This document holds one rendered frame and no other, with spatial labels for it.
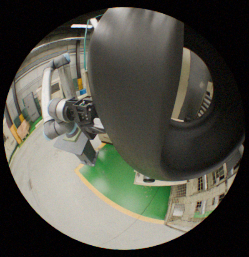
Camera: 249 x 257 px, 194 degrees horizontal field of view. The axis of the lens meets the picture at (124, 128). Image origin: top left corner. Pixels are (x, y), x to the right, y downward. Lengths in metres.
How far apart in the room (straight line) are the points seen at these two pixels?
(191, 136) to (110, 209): 1.21
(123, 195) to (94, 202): 0.44
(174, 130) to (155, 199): 1.05
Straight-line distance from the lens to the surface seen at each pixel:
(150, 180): 0.28
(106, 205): 1.23
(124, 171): 1.23
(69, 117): 0.29
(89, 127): 0.22
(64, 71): 0.72
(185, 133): 0.48
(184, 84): 0.48
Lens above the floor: 1.18
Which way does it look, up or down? 42 degrees down
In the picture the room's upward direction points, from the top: straight up
